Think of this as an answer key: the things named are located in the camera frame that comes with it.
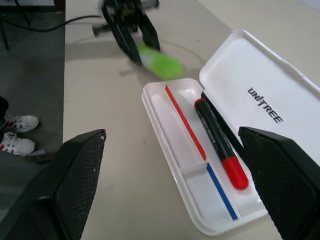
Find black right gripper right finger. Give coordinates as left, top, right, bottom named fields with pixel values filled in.
left=237, top=125, right=320, bottom=240

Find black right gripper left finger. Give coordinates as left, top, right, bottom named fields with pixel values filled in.
left=0, top=128, right=107, bottom=240

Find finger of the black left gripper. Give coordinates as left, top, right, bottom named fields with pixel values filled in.
left=106, top=9, right=144, bottom=67
left=136, top=16, right=162, bottom=53

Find green marker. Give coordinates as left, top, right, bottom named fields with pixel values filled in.
left=136, top=43, right=187, bottom=81

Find red capped black marker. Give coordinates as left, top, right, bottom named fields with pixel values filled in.
left=194, top=98, right=250, bottom=191

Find white hinged pencil case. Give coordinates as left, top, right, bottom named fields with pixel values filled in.
left=141, top=29, right=320, bottom=237

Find dark ribbed cylinder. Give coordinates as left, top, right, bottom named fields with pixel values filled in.
left=91, top=23, right=110, bottom=36

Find white sneaker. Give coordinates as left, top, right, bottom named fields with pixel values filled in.
left=0, top=131, right=37, bottom=158
left=3, top=113, right=40, bottom=134

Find dark trouser leg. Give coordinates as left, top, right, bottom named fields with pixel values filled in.
left=0, top=95, right=10, bottom=131

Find black metal stand legs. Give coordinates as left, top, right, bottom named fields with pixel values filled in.
left=0, top=9, right=31, bottom=51

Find black cable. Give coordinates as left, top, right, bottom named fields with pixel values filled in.
left=0, top=15, right=105, bottom=32

